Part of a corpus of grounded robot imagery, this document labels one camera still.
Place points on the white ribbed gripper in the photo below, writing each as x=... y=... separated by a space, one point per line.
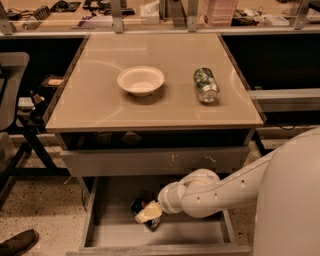
x=165 y=199

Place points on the blue pepsi can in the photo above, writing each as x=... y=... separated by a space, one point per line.
x=137 y=206

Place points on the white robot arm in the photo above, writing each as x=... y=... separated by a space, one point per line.
x=284 y=185

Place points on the open grey middle drawer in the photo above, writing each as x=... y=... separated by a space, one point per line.
x=111 y=230

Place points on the closed grey top drawer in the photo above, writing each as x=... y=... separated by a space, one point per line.
x=153 y=161

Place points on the grey drawer cabinet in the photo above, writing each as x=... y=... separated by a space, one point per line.
x=91 y=111

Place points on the green soda can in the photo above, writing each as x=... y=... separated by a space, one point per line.
x=207 y=89

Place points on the white paper bowl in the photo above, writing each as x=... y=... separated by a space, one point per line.
x=140 y=81

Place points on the small box on shelf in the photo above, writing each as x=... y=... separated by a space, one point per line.
x=52 y=81

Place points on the white tissue box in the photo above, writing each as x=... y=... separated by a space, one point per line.
x=150 y=13

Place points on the grey office chair left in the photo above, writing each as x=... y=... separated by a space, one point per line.
x=13 y=66

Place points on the pink stacked trays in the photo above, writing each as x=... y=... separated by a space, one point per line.
x=218 y=12

